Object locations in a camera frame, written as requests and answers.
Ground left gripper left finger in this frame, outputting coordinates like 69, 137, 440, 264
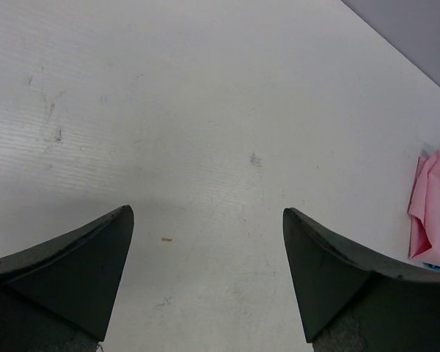
0, 205, 134, 351

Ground pink t-shirt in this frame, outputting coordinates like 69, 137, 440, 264
408, 148, 440, 267

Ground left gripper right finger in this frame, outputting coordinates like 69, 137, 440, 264
283, 208, 440, 351

